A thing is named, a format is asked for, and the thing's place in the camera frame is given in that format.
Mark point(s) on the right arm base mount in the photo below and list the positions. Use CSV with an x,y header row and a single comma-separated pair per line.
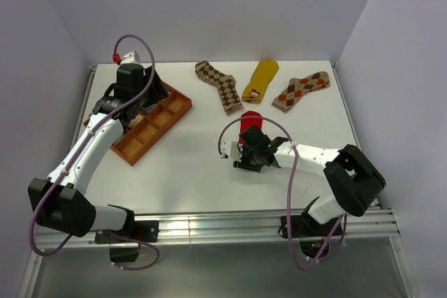
x,y
301,228

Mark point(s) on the yellow sock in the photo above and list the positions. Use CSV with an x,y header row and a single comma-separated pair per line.
x,y
260,79

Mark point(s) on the orange argyle sock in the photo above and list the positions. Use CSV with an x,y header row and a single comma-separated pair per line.
x,y
297,88

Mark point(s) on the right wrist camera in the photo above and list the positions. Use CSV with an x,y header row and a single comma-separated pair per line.
x,y
230,150

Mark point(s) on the red sock with white print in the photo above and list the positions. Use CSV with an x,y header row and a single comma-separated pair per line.
x,y
249,119

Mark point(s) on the beige pink rolled sock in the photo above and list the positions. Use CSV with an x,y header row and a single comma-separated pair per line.
x,y
134,120

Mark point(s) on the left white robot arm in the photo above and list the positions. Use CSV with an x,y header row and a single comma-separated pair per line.
x,y
59,200

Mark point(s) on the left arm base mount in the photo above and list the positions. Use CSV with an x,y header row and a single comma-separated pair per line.
x,y
145,231

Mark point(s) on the black box under rail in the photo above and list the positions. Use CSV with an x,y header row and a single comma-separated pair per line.
x,y
124,255

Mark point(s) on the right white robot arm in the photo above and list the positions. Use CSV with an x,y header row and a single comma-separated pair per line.
x,y
353,180

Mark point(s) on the orange compartment tray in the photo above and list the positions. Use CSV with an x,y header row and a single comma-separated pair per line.
x,y
149,128

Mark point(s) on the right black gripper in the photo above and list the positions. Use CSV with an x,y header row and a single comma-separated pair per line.
x,y
242,163

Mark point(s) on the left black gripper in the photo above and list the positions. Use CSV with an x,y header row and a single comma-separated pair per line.
x,y
158,89

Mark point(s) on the brown argyle sock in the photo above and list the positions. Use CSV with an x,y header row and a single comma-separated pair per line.
x,y
224,84

